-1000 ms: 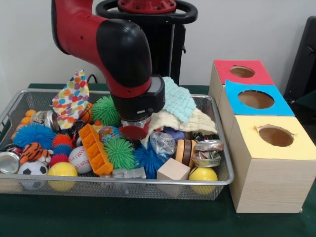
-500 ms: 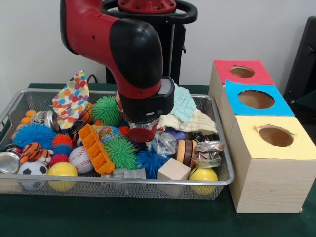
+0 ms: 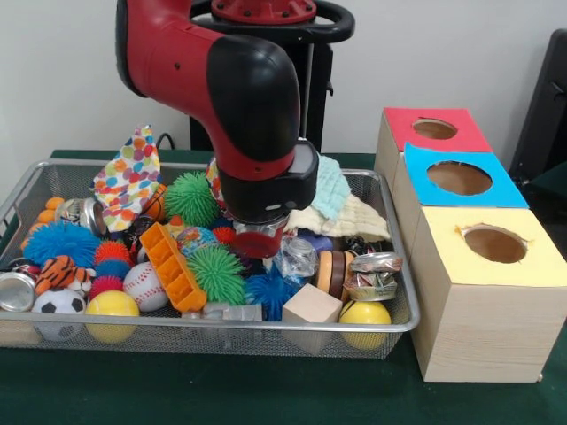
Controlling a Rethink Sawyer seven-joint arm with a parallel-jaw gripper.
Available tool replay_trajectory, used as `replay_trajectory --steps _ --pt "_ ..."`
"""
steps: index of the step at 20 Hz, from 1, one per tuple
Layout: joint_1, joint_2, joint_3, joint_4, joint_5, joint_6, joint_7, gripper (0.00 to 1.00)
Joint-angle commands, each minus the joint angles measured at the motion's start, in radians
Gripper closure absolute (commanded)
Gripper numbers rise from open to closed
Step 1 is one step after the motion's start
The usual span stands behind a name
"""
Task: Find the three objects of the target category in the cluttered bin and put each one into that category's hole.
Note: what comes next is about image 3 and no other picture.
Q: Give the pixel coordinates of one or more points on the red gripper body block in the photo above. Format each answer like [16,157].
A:
[260,241]

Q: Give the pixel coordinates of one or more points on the crushed clear plastic bottle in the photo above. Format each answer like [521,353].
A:
[299,257]

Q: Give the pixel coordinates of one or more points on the green spiky rubber ball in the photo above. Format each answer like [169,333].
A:
[190,199]
[217,274]

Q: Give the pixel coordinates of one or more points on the mint green muslin cloth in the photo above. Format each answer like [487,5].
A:
[332,188]

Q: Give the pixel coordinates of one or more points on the pale yellow muslin cloth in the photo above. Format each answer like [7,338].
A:
[350,217]

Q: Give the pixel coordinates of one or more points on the colourful polka-dot cloth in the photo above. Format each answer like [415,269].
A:
[128,177]

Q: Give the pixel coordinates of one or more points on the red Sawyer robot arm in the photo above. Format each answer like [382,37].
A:
[230,88]

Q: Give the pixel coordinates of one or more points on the wooden box with three holes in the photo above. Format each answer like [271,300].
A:
[483,310]

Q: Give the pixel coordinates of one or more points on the clear mesh bin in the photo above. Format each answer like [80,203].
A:
[27,181]

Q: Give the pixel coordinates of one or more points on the orange plastic toy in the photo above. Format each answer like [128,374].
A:
[173,266]

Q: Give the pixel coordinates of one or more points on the white baseball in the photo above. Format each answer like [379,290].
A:
[144,285]

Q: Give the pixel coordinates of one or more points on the yellow smiley ball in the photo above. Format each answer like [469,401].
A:
[365,317]

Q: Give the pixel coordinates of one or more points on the blue spiky rubber ball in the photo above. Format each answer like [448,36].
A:
[60,241]

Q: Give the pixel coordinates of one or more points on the black and white soccer ball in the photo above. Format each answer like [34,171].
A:
[59,310]

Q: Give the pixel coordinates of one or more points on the black chair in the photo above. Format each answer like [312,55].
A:
[545,106]

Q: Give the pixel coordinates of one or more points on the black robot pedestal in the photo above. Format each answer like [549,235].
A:
[314,35]

